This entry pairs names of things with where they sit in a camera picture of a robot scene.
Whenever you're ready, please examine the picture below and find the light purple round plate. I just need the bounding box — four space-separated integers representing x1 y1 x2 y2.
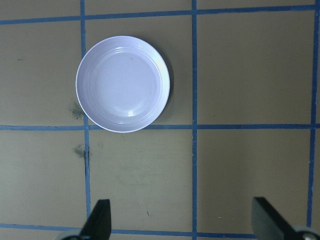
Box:
75 35 171 133

